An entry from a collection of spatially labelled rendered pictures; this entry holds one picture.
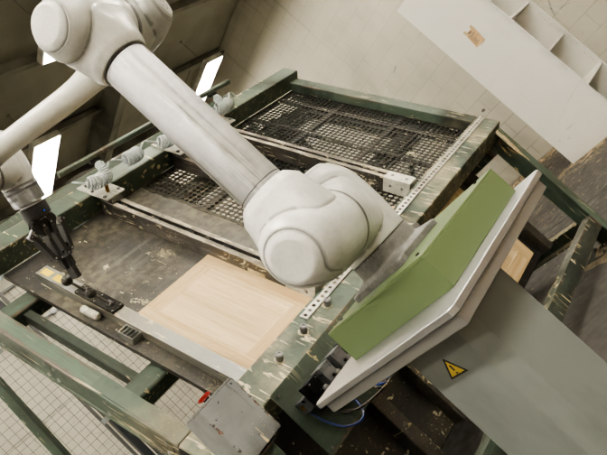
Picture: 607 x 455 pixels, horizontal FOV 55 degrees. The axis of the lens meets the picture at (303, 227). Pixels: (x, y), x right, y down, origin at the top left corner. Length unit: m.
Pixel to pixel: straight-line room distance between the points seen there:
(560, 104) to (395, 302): 4.37
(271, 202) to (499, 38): 4.43
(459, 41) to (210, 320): 4.02
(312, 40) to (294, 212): 6.95
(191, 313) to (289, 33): 6.39
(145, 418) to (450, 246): 1.00
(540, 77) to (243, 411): 4.37
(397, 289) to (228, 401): 0.53
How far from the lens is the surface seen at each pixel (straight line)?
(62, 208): 2.54
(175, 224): 2.33
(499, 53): 5.36
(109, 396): 1.79
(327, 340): 1.82
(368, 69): 7.59
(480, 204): 1.21
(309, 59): 8.01
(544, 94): 5.38
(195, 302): 2.03
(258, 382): 1.72
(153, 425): 1.69
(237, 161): 1.07
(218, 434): 1.41
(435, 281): 1.05
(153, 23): 1.34
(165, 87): 1.14
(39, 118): 1.50
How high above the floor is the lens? 0.93
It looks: 5 degrees up
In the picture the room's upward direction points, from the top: 47 degrees counter-clockwise
